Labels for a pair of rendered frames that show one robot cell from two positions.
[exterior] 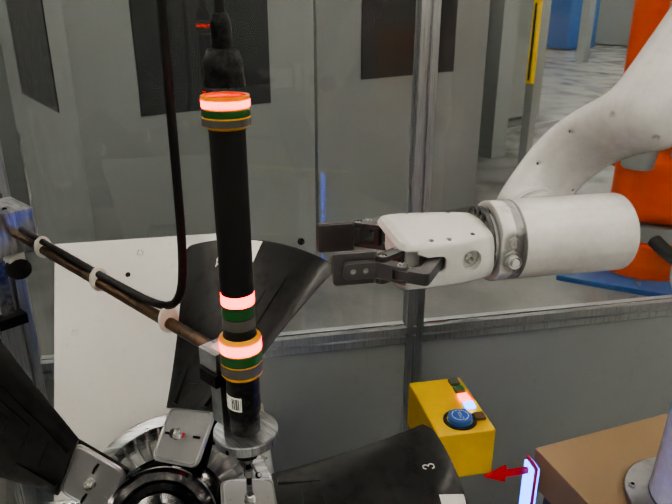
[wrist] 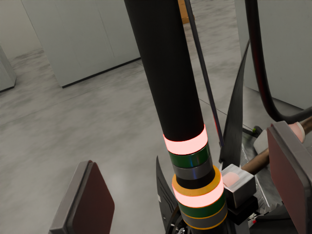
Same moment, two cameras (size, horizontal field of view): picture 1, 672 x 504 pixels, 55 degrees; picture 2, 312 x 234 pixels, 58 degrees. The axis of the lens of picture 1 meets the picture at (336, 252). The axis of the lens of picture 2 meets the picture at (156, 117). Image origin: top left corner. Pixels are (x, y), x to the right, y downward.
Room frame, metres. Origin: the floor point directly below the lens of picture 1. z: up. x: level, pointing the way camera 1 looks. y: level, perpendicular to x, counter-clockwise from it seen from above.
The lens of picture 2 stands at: (0.63, -0.09, 1.57)
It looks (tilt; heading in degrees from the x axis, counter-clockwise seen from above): 27 degrees down; 111
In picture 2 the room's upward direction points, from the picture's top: 17 degrees counter-clockwise
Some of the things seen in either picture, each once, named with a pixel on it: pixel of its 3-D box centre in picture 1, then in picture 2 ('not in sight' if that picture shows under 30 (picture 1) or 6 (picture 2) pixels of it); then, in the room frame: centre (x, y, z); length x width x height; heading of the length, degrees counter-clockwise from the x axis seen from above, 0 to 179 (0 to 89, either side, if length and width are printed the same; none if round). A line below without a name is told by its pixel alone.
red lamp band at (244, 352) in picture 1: (240, 342); (197, 183); (0.58, 0.10, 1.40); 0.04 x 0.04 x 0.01
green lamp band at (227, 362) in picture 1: (241, 353); (200, 194); (0.58, 0.10, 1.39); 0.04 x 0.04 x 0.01
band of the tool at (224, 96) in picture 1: (226, 111); not in sight; (0.58, 0.10, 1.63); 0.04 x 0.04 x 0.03
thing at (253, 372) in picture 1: (241, 364); (202, 204); (0.58, 0.10, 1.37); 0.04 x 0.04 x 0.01
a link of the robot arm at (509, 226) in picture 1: (495, 240); not in sight; (0.64, -0.17, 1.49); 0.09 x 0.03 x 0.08; 11
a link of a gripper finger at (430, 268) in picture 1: (420, 263); not in sight; (0.57, -0.08, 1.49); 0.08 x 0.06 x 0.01; 4
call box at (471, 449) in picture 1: (448, 428); not in sight; (0.94, -0.20, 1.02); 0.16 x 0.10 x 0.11; 11
